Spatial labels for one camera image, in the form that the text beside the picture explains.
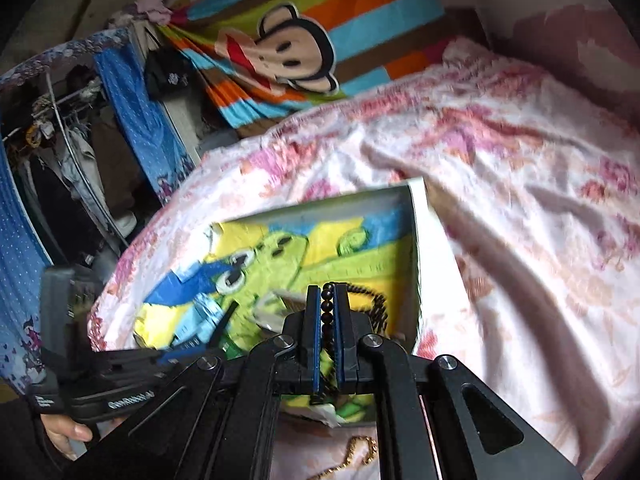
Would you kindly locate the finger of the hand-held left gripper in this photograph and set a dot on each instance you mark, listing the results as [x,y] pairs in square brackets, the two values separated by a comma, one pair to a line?
[177,354]

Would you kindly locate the blue curtain fabric wardrobe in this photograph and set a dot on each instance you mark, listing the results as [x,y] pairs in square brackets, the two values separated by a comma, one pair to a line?
[140,110]

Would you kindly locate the person's left hand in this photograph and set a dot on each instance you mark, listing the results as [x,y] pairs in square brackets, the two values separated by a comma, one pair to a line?
[67,435]

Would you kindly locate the black hanging bag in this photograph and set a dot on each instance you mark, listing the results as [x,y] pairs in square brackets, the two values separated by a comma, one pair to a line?
[167,74]

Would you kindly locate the pink clothes pile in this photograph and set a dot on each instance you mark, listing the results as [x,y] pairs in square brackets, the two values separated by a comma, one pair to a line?
[152,7]

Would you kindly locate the floral pink bedsheet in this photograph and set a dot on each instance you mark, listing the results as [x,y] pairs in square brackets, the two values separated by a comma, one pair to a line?
[525,210]

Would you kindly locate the striped monkey blanket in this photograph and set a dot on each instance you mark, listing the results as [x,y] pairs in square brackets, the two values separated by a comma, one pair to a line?
[360,5]

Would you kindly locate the hanging clothes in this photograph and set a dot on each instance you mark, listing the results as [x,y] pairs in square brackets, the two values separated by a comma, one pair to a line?
[75,170]

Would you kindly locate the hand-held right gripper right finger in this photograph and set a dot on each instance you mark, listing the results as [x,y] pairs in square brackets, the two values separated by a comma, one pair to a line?
[342,320]

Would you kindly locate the grey metal tray box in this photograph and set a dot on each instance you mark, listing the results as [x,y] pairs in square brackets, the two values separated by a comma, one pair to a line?
[435,270]

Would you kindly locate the dark wooden headboard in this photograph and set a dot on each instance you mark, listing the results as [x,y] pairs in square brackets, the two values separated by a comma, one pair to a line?
[465,22]

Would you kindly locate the blue wrist watch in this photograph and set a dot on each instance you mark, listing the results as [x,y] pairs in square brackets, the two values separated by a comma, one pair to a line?
[200,316]

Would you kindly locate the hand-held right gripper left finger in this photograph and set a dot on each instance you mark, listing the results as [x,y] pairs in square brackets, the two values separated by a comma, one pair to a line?
[312,320]

